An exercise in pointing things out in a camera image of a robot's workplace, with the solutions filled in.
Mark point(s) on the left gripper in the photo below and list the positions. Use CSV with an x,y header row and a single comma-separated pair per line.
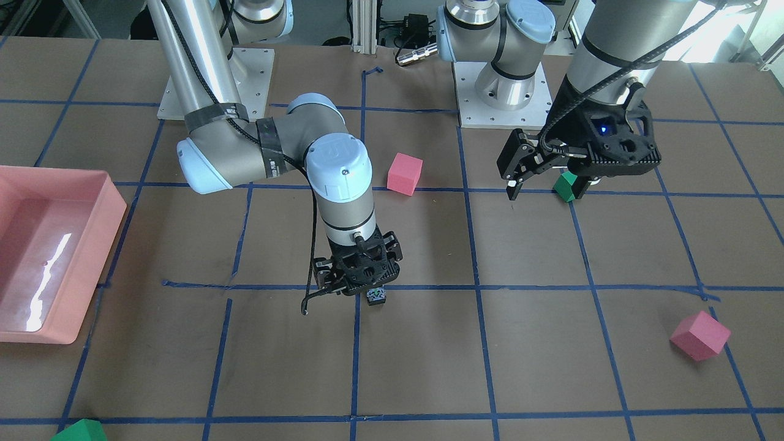
x,y
569,117

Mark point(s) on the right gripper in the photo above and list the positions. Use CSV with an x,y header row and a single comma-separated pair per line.
x,y
323,270

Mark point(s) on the yellow push button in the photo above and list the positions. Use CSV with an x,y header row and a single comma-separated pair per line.
x,y
375,296

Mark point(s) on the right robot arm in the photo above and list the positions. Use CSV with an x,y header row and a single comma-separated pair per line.
x,y
227,145

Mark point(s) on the green foam cube centre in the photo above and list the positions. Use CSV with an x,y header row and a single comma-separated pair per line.
x,y
568,186

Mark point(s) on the green foam cube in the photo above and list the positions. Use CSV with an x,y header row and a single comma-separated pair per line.
x,y
82,430
568,186

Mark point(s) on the pink foam cube centre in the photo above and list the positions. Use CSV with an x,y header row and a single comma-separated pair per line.
x,y
404,174

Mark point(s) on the pink foam cube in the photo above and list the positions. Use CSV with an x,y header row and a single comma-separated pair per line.
x,y
404,174
700,336

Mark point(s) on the pink foam cube near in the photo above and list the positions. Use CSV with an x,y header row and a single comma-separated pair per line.
x,y
700,336

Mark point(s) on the pink plastic bin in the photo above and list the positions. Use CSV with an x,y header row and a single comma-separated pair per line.
x,y
57,228

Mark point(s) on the green foam cube far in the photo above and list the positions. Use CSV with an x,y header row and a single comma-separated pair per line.
x,y
82,430

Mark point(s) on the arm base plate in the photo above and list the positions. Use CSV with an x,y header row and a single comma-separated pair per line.
x,y
251,69
487,100

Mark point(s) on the aluminium frame post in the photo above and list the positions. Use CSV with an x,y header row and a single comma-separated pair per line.
x,y
364,26

